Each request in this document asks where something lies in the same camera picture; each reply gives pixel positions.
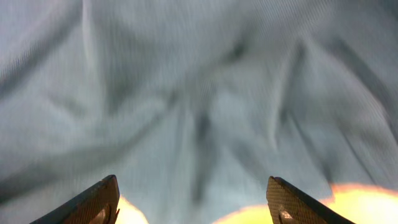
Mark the white printed t-shirt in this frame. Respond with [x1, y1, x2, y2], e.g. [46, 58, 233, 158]
[1, 0, 397, 223]

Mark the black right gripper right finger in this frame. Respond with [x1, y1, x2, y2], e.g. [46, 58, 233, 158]
[266, 176, 354, 224]

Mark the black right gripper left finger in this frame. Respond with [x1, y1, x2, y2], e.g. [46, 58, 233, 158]
[31, 175, 120, 224]

